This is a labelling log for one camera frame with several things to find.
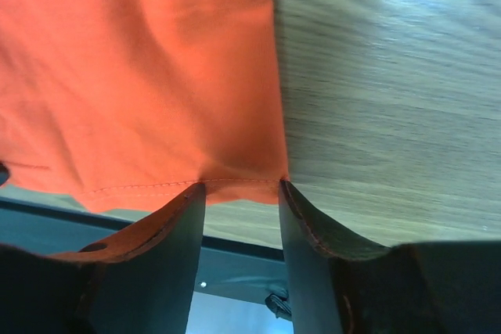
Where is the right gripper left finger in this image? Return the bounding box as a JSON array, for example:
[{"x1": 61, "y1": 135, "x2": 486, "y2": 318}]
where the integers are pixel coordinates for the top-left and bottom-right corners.
[{"x1": 1, "y1": 183, "x2": 206, "y2": 333}]

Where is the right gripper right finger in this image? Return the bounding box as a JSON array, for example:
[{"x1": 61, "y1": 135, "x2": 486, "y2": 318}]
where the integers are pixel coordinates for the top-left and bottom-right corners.
[{"x1": 279, "y1": 181, "x2": 500, "y2": 333}]

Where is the orange t shirt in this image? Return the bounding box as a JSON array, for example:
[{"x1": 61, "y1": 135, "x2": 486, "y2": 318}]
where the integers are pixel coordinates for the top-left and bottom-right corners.
[{"x1": 1, "y1": 0, "x2": 289, "y2": 213}]

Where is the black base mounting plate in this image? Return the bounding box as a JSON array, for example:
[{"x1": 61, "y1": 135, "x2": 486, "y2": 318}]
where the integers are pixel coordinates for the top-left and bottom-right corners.
[{"x1": 1, "y1": 199, "x2": 288, "y2": 303}]

